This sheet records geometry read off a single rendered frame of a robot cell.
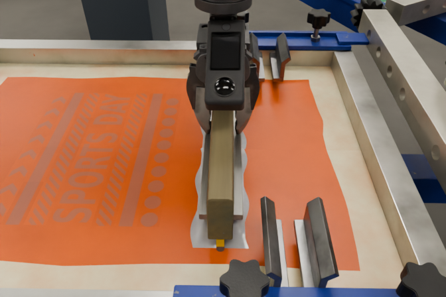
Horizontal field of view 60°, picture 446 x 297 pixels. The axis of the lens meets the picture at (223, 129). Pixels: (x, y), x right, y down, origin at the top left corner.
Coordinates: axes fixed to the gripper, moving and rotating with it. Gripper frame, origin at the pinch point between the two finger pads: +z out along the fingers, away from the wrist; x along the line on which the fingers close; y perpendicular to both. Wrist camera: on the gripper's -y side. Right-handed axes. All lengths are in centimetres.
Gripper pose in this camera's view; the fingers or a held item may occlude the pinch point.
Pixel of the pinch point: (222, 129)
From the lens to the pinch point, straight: 58.5
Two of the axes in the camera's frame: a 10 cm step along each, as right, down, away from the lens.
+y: 0.2, -6.4, 7.7
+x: -10.0, -0.1, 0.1
